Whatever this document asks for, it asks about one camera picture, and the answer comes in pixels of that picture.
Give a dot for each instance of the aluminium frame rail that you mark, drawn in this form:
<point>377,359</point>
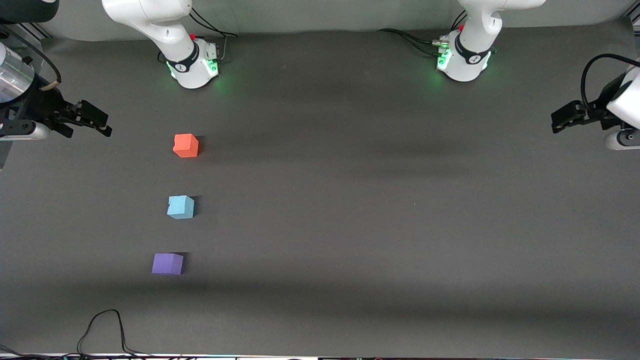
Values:
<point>40,31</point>

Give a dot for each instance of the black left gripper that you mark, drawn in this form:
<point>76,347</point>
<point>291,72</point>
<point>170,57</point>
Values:
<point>598,109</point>

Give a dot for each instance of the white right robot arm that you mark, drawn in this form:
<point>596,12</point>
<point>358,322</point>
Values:
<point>170,30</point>

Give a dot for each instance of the purple foam block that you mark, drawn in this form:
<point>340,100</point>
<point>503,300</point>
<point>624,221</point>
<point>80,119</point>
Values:
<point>167,264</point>

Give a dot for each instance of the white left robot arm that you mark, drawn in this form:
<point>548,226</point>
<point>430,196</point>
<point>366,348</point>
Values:
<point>470,55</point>

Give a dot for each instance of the light blue foam block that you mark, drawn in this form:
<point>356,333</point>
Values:
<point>180,207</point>

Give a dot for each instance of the orange foam block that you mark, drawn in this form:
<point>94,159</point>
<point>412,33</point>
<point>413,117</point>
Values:
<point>185,145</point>

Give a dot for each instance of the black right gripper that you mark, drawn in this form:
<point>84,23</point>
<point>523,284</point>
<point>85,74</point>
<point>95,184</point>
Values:
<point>42,107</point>

